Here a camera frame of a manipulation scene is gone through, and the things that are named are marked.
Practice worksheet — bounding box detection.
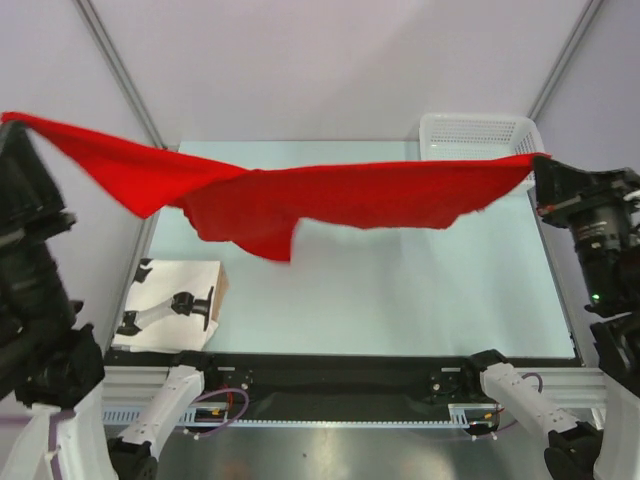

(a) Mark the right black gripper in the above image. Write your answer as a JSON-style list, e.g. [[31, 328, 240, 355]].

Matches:
[[528, 151, 640, 303]]

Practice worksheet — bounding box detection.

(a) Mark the white slotted cable duct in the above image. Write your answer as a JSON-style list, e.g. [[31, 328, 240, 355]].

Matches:
[[102, 402, 501, 430]]

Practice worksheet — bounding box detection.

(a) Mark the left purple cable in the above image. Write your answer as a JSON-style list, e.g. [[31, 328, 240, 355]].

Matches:
[[47, 387, 251, 471]]

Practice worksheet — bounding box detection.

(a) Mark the white perforated plastic basket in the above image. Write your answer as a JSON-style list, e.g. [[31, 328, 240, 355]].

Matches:
[[419, 113, 546, 161]]

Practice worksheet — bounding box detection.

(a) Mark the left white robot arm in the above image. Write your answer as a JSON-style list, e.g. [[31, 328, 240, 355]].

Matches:
[[1, 121, 221, 479]]

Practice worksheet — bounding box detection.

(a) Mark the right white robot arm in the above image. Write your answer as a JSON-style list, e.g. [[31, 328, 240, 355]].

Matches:
[[461, 155, 639, 479]]

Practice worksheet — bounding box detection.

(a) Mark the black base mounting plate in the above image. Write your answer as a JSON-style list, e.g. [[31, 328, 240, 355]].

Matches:
[[102, 352, 584, 424]]

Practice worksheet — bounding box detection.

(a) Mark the red t shirt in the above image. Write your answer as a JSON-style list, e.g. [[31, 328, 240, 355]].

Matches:
[[1, 112, 535, 262]]

